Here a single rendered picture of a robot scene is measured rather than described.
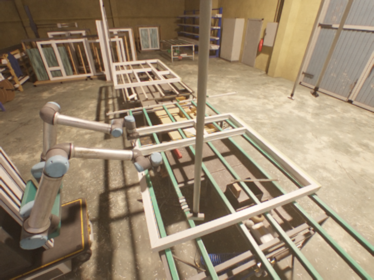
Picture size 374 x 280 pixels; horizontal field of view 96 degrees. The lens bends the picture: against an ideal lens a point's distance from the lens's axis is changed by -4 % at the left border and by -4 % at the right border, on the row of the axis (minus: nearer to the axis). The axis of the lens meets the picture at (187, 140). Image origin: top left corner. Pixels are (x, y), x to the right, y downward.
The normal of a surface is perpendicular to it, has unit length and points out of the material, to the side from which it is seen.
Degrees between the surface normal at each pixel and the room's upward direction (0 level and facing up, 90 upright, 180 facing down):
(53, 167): 84
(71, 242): 0
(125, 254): 0
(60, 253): 0
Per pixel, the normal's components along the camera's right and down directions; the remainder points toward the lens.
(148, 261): 0.00, -0.82
